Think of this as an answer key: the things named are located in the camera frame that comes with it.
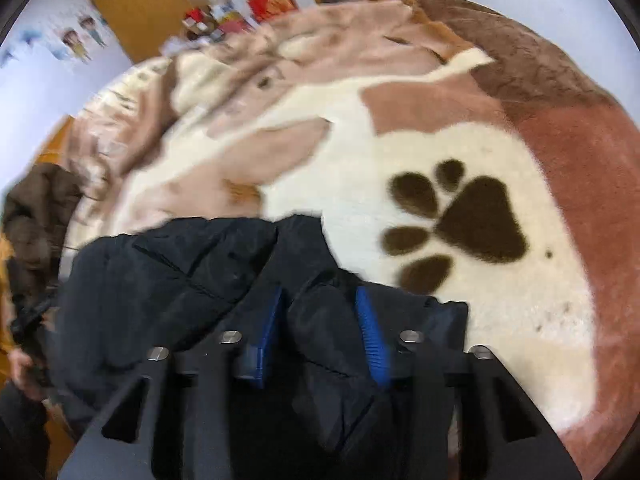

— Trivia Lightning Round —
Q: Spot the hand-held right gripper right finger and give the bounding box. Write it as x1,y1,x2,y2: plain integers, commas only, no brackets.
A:
354,286,584,480

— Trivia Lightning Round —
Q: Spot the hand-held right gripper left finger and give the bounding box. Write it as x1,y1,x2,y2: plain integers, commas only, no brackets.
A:
57,287,286,480

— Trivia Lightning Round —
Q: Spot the black hooded puffer jacket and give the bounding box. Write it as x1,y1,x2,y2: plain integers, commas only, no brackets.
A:
49,214,469,480

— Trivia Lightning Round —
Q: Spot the brown puffer jacket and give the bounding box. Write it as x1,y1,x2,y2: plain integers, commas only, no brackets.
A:
0,161,85,313

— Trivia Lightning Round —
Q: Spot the brown paw print blanket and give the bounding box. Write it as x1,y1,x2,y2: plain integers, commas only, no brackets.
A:
47,0,640,480

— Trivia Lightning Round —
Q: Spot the plush toy with santa hat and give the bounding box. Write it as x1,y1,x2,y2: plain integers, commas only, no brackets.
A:
181,6,217,42

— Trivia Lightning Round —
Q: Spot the wooden door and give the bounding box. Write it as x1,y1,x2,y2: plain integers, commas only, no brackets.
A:
86,0,212,65

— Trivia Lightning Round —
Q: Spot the red gift box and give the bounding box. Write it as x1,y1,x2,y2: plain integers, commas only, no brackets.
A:
247,0,302,24

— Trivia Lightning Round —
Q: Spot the cartoon wall poster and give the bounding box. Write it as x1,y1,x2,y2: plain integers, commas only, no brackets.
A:
50,14,110,65

